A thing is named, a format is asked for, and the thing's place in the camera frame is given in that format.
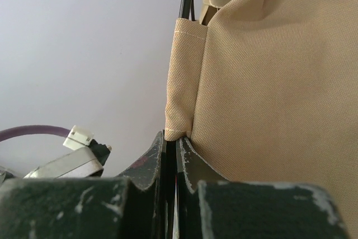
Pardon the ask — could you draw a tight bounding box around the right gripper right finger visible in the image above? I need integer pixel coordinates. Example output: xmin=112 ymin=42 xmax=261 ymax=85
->
xmin=176 ymin=138 xmax=349 ymax=238

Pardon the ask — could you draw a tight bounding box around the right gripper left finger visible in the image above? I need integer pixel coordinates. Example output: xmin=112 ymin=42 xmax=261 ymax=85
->
xmin=1 ymin=132 xmax=167 ymax=238

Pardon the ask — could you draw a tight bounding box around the beige fabric pet tent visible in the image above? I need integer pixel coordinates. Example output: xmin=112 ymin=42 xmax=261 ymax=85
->
xmin=165 ymin=0 xmax=357 ymax=238

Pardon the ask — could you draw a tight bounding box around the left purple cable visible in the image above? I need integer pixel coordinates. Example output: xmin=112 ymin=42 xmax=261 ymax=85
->
xmin=0 ymin=124 xmax=71 ymax=142

